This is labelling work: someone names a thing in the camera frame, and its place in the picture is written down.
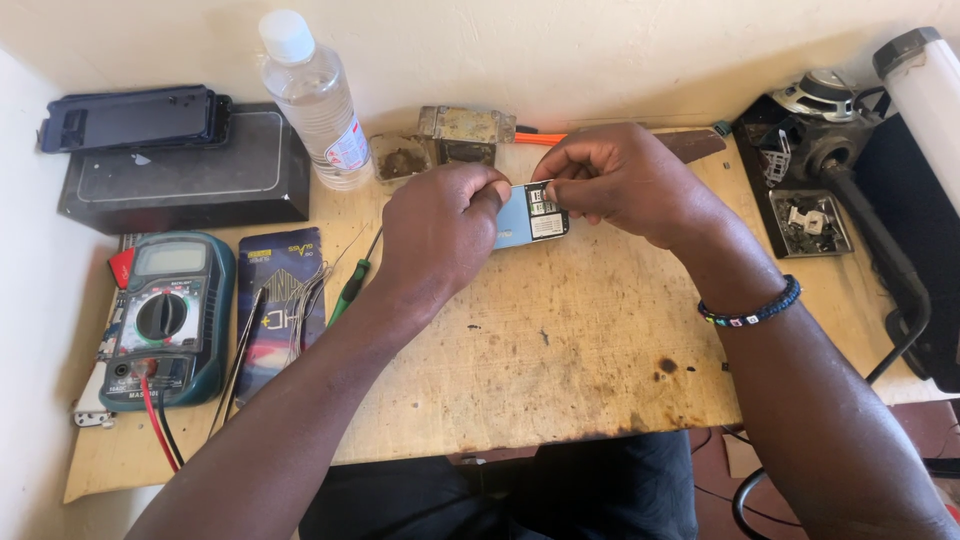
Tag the person's right hand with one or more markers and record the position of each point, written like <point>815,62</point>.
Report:
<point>637,187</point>

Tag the dark screen protector packet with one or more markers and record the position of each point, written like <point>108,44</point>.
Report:
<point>274,285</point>

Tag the black hot air station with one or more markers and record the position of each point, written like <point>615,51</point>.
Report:
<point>847,172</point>

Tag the clear plastic water bottle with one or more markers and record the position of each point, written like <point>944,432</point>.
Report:
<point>315,101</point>

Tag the black phone box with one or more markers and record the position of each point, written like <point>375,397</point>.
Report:
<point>187,176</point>

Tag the metal tray of small parts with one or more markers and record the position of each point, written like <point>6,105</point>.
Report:
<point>810,222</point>

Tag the metal tweezers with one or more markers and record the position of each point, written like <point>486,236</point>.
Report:
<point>240,360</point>

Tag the white tube lamp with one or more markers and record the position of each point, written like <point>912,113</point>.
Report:
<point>922,97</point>

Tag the white plastic bracket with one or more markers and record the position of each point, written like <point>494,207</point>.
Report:
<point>776,157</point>

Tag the person's dark trousers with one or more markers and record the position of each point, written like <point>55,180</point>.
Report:
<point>525,487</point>

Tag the dark blue phone case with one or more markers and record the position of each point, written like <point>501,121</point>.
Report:
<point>131,118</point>

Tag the red multimeter probe lead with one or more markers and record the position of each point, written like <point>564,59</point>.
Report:
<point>159,427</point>

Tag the circuit board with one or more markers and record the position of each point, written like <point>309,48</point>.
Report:
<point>101,375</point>

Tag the round silver speaker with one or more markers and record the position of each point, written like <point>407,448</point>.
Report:
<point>821,94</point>

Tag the small dirty plastic container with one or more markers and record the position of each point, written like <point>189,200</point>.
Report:
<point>401,156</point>

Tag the person's left hand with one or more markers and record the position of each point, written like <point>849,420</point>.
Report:
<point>439,225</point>

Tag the small blue mobile phone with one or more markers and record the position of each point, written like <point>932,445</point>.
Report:
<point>529,216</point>

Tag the person's right fingers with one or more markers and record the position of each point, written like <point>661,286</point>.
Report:
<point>570,176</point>

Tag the rusty metal block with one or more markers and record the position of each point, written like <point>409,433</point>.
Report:
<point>465,131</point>

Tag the teal digital multimeter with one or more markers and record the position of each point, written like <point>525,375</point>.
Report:
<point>169,319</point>

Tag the black multimeter probe lead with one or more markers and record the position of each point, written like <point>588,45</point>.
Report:
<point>169,435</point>

